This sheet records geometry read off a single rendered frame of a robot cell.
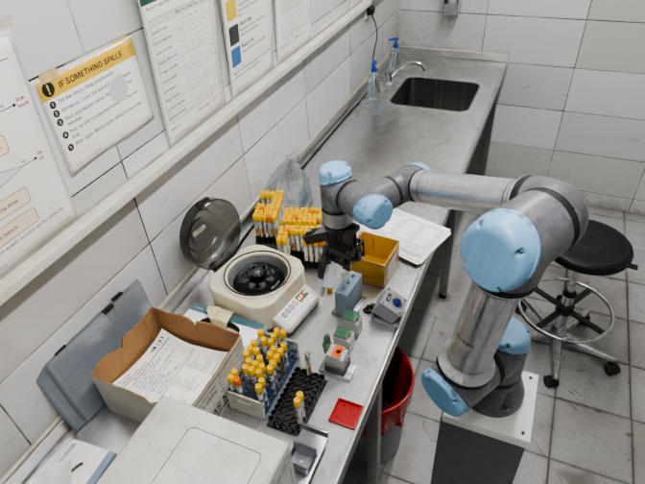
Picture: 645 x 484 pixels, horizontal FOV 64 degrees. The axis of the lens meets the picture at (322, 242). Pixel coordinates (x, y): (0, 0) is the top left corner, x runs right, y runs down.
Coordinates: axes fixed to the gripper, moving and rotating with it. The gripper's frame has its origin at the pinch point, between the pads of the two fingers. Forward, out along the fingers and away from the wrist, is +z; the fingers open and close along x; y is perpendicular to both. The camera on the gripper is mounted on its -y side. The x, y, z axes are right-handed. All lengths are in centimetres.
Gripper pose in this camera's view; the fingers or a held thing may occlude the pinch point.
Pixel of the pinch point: (335, 278)
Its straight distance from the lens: 138.7
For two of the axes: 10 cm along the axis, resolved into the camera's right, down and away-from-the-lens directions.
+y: 8.2, 3.1, -4.9
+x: 5.7, -5.4, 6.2
